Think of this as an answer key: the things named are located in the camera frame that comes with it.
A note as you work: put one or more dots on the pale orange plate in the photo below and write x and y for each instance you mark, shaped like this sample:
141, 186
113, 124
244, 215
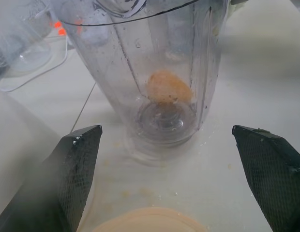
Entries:
150, 221

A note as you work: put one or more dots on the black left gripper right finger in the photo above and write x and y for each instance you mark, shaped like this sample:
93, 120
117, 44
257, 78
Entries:
273, 174

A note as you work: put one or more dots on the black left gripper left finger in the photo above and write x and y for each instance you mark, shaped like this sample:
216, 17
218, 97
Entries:
67, 178

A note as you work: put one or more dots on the orange segment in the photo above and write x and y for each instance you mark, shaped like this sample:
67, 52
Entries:
168, 89

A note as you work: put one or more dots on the clear plastic blender jar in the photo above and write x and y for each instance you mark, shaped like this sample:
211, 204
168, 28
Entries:
164, 72

